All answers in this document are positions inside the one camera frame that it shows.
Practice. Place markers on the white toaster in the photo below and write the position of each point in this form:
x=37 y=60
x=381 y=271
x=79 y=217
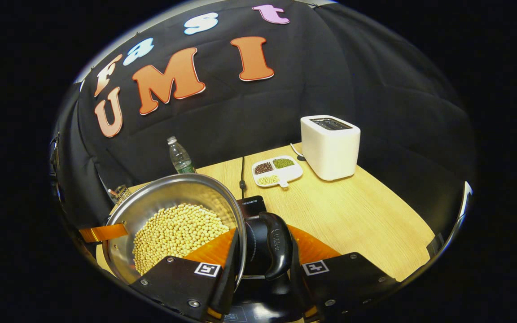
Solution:
x=330 y=152

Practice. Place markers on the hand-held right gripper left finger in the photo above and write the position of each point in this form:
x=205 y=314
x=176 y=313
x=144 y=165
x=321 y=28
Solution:
x=227 y=287

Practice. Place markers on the clear plastic water bottle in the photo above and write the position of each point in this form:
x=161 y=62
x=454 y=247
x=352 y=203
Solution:
x=180 y=159

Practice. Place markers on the stainless steel pot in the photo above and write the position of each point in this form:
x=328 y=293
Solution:
x=173 y=190

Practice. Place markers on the black backdrop cloth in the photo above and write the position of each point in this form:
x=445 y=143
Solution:
x=375 y=89

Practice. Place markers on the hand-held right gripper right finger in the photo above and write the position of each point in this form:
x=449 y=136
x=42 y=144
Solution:
x=301 y=291

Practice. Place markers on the pile of soybeans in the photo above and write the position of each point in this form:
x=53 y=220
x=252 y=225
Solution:
x=177 y=233

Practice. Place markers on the white divided dish of beans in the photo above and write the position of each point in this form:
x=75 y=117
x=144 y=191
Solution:
x=278 y=172

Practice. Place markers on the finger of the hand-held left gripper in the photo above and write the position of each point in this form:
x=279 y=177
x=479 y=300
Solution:
x=103 y=233

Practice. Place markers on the black induction cooktop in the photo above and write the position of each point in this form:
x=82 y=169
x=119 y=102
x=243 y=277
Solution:
x=251 y=206

